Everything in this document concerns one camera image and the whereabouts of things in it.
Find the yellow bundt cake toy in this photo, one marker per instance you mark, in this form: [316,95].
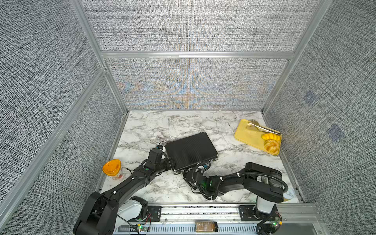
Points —
[272,147]

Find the yellow croissant toy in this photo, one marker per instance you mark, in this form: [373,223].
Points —
[271,136]

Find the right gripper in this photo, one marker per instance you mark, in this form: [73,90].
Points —
[186,174]

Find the black poker set case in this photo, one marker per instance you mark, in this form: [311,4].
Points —
[187,152]

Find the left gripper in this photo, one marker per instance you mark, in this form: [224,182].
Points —
[170,166]

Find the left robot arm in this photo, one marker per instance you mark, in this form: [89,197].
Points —
[99,214]

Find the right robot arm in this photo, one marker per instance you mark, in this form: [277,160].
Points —
[264,182]

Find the orange lid container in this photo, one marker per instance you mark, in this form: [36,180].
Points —
[113,169]

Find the yellow plastic tray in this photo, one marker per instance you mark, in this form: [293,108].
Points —
[250,135]

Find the brown bottle on rail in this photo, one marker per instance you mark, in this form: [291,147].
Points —
[206,227]

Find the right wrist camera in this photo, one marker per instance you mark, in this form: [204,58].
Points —
[202,167]

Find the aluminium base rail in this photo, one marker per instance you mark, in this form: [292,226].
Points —
[231,219]

